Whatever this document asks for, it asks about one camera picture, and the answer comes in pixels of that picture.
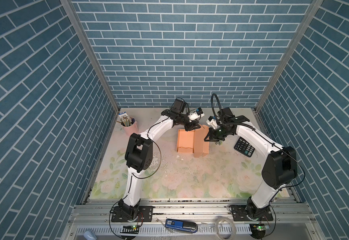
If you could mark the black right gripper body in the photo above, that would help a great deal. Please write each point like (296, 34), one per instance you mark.
(218, 133)

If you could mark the pink pen holder cup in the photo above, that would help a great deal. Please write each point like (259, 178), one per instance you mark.
(132, 129)

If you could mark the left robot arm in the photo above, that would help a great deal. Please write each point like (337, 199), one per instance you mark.
(139, 152)

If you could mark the light blue object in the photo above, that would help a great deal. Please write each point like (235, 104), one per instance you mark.
(89, 235)

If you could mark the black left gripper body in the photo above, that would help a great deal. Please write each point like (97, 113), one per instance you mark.
(183, 120)

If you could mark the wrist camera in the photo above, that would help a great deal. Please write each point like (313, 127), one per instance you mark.
(197, 114)
(212, 122)

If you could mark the blue handheld device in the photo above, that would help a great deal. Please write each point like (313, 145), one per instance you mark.
(181, 225)

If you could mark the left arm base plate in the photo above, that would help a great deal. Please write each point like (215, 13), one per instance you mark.
(123, 215)

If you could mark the black Dexin desk calculator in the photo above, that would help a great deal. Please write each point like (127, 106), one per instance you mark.
(242, 146)

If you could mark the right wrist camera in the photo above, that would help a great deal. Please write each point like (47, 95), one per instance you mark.
(212, 122)

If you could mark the pens in cup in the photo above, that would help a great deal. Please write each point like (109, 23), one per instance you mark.
(125, 119)

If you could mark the pink paper box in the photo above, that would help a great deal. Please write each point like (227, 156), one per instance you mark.
(192, 142)

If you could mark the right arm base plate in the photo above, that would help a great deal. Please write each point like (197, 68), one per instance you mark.
(242, 213)

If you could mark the controller board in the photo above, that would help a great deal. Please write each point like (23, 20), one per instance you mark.
(129, 232)
(258, 231)

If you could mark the right controller board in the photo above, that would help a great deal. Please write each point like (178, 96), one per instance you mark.
(258, 231)

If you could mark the left controller board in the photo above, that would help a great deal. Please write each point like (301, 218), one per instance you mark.
(129, 232)

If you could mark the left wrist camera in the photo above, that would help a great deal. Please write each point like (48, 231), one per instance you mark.
(197, 114)

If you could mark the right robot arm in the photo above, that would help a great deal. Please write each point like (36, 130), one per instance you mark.
(280, 166)

